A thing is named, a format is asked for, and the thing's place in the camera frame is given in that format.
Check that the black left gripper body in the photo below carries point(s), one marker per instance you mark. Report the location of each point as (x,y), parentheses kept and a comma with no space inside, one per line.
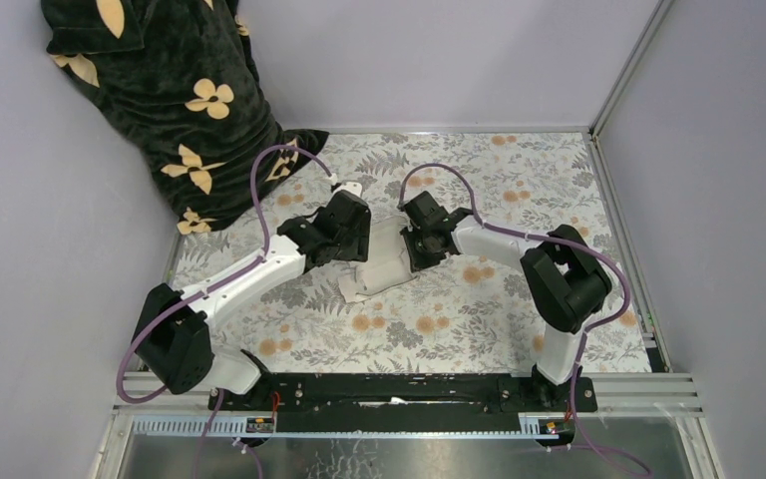
(353,245)

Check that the white cardboard paper box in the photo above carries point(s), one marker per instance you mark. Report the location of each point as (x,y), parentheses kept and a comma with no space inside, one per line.
(386,266)

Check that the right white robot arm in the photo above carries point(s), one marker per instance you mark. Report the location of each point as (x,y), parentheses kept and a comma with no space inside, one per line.
(567,282)

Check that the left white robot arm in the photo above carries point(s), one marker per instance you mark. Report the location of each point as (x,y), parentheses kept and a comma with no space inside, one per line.
(173,337)

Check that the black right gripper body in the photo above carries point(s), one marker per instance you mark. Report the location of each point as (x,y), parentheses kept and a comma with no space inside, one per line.
(421,252)

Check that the black floral plush blanket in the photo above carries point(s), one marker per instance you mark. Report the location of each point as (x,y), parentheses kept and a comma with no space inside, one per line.
(177,79)

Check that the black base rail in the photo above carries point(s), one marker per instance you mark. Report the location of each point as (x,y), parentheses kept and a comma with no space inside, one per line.
(494,392)

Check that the floral patterned table cloth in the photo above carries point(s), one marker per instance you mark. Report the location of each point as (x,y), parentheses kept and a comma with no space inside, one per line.
(470,313)

